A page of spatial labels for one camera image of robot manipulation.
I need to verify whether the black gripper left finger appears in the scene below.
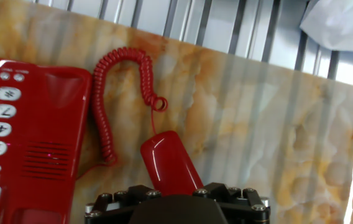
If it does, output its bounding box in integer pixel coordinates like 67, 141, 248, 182
85, 185, 165, 224

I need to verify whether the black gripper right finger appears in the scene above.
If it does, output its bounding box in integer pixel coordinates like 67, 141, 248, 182
192, 182, 272, 224

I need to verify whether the red telephone handset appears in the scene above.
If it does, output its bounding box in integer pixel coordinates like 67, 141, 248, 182
140, 130, 204, 197

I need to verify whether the red telephone base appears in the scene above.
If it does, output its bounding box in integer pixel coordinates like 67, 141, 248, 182
0, 56, 93, 224

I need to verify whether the orange marble pattern mat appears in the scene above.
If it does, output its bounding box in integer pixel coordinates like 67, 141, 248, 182
0, 0, 353, 224

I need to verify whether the white crumpled cloth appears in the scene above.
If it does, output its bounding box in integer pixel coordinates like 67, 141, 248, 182
300, 0, 353, 54

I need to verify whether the red coiled phone cord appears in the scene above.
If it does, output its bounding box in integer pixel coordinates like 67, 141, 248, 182
91, 46, 168, 166

